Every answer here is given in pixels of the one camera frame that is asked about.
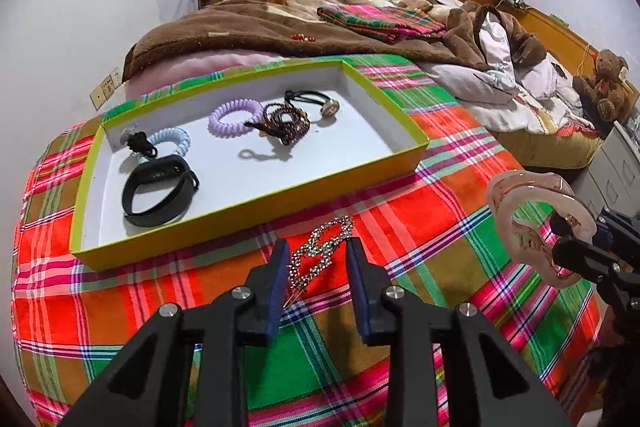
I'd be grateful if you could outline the brown teddy bear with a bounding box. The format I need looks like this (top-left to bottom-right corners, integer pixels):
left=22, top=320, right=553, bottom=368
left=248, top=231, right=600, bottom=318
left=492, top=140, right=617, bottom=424
left=572, top=49, right=632, bottom=124

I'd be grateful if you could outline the black smart band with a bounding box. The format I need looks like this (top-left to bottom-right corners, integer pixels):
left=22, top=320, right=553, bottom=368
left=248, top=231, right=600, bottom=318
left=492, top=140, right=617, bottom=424
left=122, top=154, right=201, bottom=228

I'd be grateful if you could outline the black hair tie with bead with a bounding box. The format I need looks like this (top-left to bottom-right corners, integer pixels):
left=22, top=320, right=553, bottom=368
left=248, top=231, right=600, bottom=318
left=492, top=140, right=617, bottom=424
left=284, top=89, right=342, bottom=124

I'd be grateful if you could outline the light blue spiral hair tie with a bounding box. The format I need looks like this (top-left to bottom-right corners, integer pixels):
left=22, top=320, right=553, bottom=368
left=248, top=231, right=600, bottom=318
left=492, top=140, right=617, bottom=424
left=135, top=127, right=193, bottom=162

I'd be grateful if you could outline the tan mattress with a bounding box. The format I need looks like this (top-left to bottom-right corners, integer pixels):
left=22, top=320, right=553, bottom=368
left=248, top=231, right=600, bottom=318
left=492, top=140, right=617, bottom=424
left=492, top=127, right=608, bottom=170

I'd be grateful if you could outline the white pillow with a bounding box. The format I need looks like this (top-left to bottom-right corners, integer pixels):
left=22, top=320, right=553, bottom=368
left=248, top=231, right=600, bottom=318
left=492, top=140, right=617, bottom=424
left=477, top=12, right=518, bottom=80

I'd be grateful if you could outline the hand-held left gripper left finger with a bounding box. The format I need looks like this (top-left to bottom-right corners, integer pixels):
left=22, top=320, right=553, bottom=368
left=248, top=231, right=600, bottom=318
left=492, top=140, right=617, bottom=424
left=59, top=239, right=291, bottom=427

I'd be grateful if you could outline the folded plaid cloth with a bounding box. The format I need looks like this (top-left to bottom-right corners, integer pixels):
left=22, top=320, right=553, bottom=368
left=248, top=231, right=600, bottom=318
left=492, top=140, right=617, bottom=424
left=317, top=3, right=448, bottom=45

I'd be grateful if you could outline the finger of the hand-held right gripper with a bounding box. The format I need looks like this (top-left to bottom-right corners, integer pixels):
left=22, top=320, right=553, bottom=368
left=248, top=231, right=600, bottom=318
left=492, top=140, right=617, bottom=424
left=549, top=237, right=631, bottom=288
left=592, top=207, right=640, bottom=260

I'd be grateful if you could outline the purple spiral hair tie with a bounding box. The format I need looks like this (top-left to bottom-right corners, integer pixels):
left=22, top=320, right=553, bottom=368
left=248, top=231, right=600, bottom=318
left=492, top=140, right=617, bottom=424
left=208, top=99, right=265, bottom=138

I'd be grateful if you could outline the yellow-green cardboard box tray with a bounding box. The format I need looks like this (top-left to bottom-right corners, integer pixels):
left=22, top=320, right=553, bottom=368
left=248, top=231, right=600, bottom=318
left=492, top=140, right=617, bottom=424
left=69, top=58, right=431, bottom=272

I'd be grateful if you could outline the beige wall socket strip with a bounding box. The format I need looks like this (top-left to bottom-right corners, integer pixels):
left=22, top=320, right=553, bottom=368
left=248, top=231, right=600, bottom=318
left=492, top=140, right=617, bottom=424
left=89, top=67, right=123, bottom=110

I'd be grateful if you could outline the plaid tablecloth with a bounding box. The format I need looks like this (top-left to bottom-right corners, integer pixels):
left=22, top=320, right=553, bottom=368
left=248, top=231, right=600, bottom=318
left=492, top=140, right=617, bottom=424
left=10, top=54, right=603, bottom=427

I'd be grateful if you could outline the pink blanket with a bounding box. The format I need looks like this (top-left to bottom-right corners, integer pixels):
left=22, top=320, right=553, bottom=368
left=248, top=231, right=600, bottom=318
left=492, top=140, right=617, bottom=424
left=125, top=49, right=261, bottom=90

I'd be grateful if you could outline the brown bead bracelet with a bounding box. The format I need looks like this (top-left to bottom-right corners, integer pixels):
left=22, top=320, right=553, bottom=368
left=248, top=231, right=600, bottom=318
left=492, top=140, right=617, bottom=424
left=244, top=103, right=311, bottom=145

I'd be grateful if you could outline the wooden headboard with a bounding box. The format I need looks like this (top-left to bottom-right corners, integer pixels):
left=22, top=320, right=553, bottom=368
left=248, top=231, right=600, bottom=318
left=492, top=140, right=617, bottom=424
left=520, top=4, right=608, bottom=78

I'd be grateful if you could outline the rhinestone hair clip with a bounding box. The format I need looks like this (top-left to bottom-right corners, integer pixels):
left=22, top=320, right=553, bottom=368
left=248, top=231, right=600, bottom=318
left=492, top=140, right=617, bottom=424
left=282, top=214, right=356, bottom=310

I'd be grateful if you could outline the brown fleece blanket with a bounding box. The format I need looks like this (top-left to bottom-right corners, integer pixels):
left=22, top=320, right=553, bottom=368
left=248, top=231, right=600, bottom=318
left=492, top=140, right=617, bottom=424
left=122, top=0, right=548, bottom=82

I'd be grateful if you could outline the grey drawer cabinet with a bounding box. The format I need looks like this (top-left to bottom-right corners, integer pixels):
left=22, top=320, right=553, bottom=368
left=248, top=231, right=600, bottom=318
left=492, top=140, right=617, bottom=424
left=582, top=119, right=640, bottom=228

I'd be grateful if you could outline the pink translucent hair claw clip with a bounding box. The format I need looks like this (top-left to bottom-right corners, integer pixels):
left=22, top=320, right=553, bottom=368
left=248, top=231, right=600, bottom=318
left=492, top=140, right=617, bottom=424
left=487, top=172, right=598, bottom=288

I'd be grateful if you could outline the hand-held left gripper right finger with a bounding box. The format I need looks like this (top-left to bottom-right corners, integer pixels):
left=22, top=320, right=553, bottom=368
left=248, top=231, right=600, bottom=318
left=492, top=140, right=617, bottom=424
left=346, top=237, right=576, bottom=427

